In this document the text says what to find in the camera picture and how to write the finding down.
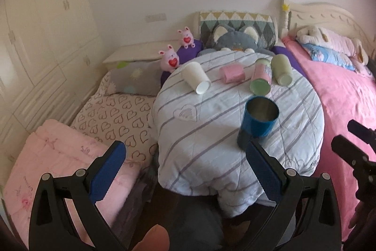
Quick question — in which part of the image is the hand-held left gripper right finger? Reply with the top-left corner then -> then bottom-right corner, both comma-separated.
246,140 -> 344,251

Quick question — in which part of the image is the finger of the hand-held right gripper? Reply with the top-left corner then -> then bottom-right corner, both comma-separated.
347,120 -> 376,149
331,135 -> 376,173

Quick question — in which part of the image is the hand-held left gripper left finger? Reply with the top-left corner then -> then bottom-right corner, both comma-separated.
29,140 -> 130,251

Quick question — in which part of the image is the blue metal cup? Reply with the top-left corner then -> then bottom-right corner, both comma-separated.
237,96 -> 279,149

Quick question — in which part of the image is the pink and green patterned cup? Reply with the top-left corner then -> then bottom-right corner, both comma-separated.
250,58 -> 272,96

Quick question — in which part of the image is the light green cup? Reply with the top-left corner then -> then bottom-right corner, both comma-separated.
270,54 -> 293,86

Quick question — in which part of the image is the white cup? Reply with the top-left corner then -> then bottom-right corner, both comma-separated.
180,62 -> 211,94

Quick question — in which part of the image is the person's left hand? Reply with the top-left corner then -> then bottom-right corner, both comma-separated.
132,224 -> 170,251

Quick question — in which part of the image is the heart pattern pillow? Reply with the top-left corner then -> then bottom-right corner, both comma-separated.
70,92 -> 161,165

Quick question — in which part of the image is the pink bedspread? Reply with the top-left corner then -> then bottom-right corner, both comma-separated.
281,36 -> 376,243

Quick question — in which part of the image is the pink folded quilt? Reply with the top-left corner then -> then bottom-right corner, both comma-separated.
3,119 -> 142,246

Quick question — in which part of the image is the pink cartoon pillow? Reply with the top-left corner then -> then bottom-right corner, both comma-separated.
349,55 -> 374,78

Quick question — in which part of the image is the white striped quilt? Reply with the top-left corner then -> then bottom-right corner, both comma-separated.
148,49 -> 325,218

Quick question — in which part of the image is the blue cartoon pillow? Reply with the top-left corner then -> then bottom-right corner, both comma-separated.
301,43 -> 358,71

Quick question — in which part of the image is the dark grey cloth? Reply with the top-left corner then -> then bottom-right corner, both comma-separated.
169,204 -> 225,251

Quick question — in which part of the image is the grey polka dot pillow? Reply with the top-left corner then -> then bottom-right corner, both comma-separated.
104,60 -> 165,97

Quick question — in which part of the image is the white dog plush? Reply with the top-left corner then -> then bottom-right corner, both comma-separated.
295,25 -> 369,65

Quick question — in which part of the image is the cream bed headboard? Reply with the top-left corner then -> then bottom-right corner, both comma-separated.
279,0 -> 376,44

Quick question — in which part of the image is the large pink pig plush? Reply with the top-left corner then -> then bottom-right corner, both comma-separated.
159,44 -> 180,73

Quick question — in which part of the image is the grey cat plush cushion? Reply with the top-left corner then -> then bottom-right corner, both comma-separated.
197,24 -> 275,57

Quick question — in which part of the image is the cream wardrobe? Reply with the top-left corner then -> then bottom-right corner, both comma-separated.
0,0 -> 105,171

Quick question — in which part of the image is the diamond patterned cushion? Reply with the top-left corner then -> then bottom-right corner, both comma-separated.
199,11 -> 278,48

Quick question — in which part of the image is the small pink pig plush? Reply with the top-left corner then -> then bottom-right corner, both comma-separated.
177,27 -> 196,49

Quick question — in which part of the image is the wall switch plate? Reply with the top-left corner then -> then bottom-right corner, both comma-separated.
146,13 -> 167,22

